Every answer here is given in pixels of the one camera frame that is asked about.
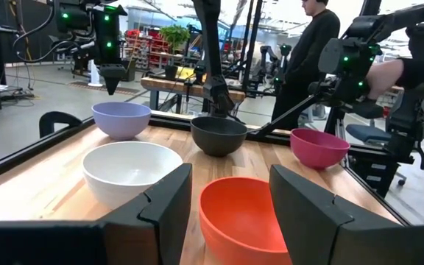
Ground red storage shelves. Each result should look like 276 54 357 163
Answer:
124 28 171 71

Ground purple bowl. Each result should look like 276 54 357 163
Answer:
91 102 152 141

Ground black stand pole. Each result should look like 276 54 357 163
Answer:
240 0 265 91

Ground person's forearm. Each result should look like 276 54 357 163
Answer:
365 57 406 101

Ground magenta bowl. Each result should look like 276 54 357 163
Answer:
289 127 351 171

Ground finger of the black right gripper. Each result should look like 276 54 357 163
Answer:
206 94 221 114
219 91 236 116

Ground blue office chair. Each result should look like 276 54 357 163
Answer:
345 123 408 187

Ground white floor stand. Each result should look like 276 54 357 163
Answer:
87 58 104 88

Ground black equipment box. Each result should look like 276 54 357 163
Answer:
347 149 400 199

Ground black table frame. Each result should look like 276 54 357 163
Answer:
0 93 411 226

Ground potted green plant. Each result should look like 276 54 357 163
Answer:
158 24 191 80

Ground white bowl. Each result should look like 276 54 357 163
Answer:
82 141 184 211

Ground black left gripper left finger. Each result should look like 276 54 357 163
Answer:
97 163 194 265

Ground orange bowl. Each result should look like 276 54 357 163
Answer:
198 176 294 265

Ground black bowl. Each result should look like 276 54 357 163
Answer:
190 116 249 158

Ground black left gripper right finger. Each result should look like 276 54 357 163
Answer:
269 164 424 265

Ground wooden workbench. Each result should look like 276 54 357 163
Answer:
140 76 247 114

